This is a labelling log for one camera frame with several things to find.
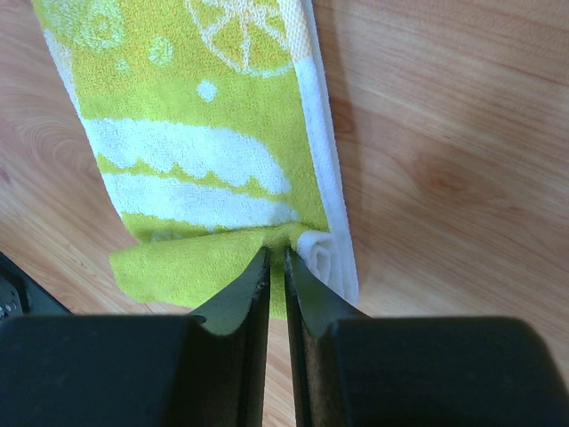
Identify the yellow green patterned towel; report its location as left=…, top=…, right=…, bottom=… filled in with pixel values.
left=34, top=1, right=359, bottom=318

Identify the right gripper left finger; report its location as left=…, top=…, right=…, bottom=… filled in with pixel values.
left=1, top=248, right=270, bottom=426

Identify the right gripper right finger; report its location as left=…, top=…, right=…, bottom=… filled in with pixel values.
left=284, top=251, right=568, bottom=426

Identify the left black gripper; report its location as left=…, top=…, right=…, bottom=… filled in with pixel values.
left=0, top=254, right=71, bottom=317

